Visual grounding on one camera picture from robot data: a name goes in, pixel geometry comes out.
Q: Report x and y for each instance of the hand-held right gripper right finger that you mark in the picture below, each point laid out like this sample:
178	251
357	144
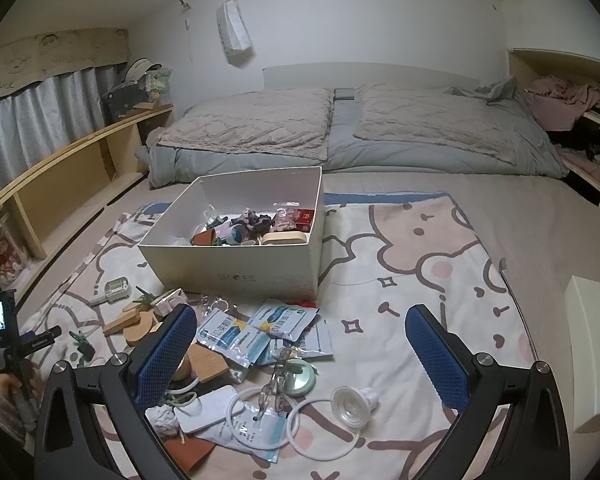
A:
437	355

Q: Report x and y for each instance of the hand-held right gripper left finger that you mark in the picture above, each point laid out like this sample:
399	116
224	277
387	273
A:
165	355

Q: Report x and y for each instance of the white shoe box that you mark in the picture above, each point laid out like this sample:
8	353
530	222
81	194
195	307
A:
240	270

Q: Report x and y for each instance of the oval wooden box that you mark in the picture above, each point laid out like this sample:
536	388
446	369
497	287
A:
285	238

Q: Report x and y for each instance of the person's left hand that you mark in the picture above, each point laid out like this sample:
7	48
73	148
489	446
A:
5	381

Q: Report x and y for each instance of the round wooden disc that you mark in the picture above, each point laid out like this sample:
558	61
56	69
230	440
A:
142	332

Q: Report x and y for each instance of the plain wooden square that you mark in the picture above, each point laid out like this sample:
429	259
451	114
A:
207	362

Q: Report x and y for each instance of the wooden wedge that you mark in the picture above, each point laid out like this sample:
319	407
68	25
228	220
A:
122	322

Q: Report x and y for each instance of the green clothespin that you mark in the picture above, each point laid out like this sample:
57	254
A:
147	300
81	342

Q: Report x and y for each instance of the bear doll in clear case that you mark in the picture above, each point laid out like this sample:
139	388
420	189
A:
7	260

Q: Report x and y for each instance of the white rectangular power bank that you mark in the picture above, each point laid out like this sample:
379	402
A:
205	407

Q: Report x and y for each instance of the cartoon printed blanket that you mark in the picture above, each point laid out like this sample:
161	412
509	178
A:
420	270

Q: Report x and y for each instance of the white plastic funnel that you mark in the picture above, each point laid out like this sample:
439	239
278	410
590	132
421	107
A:
352	405

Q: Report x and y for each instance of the brown leather wallet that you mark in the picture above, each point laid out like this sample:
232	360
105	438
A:
192	452

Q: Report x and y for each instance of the clear grey glasses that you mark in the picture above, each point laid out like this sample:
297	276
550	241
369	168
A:
280	380

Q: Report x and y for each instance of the brown leather case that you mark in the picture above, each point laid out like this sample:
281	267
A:
203	237

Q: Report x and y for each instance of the green round lid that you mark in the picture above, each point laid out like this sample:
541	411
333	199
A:
302	377

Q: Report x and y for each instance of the red packet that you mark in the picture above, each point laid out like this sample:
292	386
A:
308	304

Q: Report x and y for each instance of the wooden shelf unit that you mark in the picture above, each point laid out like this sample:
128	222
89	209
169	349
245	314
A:
70	180

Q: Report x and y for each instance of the white box at right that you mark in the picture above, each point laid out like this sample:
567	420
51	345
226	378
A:
597	355

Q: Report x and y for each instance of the clear pink snack bag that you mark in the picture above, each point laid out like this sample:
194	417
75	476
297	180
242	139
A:
285	220

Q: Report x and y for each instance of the small red box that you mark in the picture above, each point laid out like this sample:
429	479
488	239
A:
305	219

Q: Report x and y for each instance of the grey curtain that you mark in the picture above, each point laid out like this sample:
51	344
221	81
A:
55	110

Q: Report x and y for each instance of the dark bag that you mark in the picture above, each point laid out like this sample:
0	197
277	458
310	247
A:
122	102

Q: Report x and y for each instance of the light wooden block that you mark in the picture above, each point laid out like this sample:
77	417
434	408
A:
144	106

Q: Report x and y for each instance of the beige doodle curtain valance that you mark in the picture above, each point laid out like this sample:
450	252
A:
55	55

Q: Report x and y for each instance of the green plush toy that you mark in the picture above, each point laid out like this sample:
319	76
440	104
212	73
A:
159	81

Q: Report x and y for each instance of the pink clothes pile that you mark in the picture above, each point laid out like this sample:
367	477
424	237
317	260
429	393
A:
560	102

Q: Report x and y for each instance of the white cap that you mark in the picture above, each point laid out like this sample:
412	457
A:
137	69

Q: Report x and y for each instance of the wooden closet niche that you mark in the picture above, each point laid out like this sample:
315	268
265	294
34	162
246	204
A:
522	67

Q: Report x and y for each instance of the hanging white paper bag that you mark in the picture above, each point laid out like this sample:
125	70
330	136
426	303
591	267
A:
232	30

